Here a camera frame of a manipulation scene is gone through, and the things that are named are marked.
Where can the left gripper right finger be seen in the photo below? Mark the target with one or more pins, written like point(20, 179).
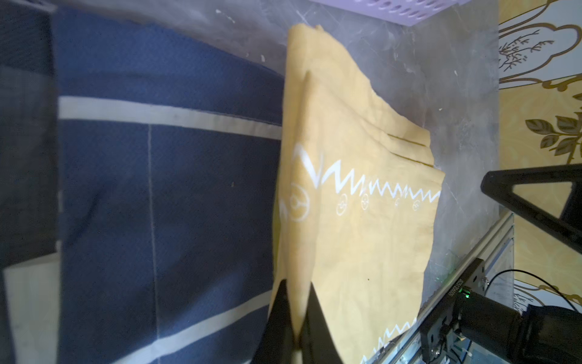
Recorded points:
point(315, 341)

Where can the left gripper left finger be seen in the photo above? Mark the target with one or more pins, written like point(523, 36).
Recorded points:
point(277, 343)

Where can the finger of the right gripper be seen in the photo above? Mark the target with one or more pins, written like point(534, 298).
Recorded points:
point(566, 228)

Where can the yellow pillowcase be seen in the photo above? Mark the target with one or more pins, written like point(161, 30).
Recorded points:
point(356, 199)

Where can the navy striped pillowcase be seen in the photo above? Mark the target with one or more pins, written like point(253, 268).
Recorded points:
point(138, 168)

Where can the purple plastic basket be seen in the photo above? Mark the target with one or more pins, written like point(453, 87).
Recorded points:
point(402, 12)

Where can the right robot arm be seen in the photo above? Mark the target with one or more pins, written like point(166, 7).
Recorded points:
point(541, 334)

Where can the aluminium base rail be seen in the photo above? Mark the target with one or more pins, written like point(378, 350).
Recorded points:
point(434, 336)

